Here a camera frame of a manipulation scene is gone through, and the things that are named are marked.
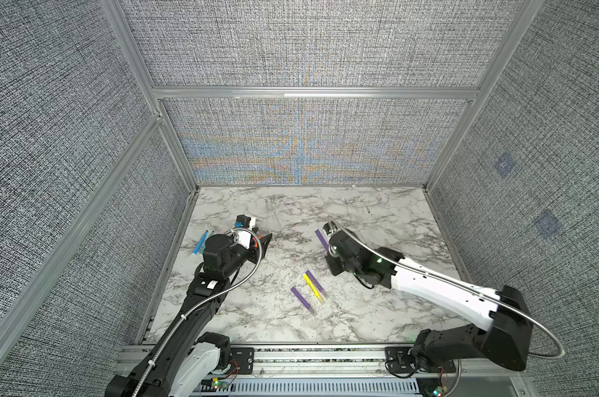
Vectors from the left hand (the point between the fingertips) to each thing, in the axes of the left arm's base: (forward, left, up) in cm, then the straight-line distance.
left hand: (264, 228), depth 77 cm
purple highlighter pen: (-15, -12, -23) cm, 30 cm away
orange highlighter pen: (-6, 0, +5) cm, 8 cm away
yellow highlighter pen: (-10, -15, -22) cm, 29 cm away
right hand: (-5, -20, -6) cm, 22 cm away
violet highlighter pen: (-8, -16, -23) cm, 29 cm away
